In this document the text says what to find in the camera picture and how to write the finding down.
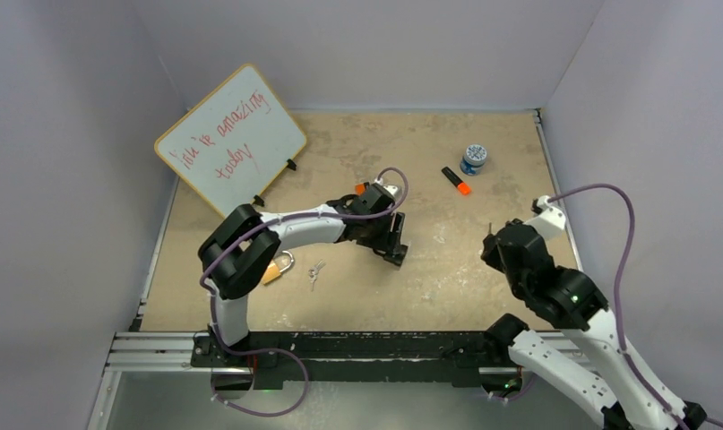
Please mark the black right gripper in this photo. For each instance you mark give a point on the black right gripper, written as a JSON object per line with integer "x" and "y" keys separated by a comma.
{"x": 489, "y": 253}

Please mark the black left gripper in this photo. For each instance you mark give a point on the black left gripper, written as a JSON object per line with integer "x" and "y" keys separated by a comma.
{"x": 386, "y": 242}

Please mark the small silver keys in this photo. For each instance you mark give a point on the small silver keys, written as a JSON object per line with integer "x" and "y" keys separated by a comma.
{"x": 313, "y": 273}

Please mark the brass padlock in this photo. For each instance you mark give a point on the brass padlock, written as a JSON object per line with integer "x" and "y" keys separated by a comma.
{"x": 281, "y": 263}

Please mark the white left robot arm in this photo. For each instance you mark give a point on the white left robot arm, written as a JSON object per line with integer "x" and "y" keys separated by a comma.
{"x": 236, "y": 256}

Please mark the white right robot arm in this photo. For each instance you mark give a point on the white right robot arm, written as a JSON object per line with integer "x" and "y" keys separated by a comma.
{"x": 620, "y": 391}

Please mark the orange black highlighter marker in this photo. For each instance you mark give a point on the orange black highlighter marker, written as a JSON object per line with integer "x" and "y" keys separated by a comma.
{"x": 456, "y": 181}

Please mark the blue white round jar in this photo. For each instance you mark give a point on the blue white round jar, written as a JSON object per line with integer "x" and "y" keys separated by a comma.
{"x": 474, "y": 158}

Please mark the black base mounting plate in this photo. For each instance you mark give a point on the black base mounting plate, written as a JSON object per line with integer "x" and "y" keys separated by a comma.
{"x": 463, "y": 359}

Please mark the whiteboard with red writing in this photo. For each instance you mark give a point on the whiteboard with red writing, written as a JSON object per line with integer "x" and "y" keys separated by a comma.
{"x": 232, "y": 145}

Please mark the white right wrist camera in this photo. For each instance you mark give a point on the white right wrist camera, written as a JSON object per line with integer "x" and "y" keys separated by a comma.
{"x": 549, "y": 220}

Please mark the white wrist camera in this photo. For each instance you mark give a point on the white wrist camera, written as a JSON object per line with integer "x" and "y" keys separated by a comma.
{"x": 394, "y": 191}
{"x": 549, "y": 220}

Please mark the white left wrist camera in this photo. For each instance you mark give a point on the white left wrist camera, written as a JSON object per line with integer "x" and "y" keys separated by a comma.
{"x": 394, "y": 191}

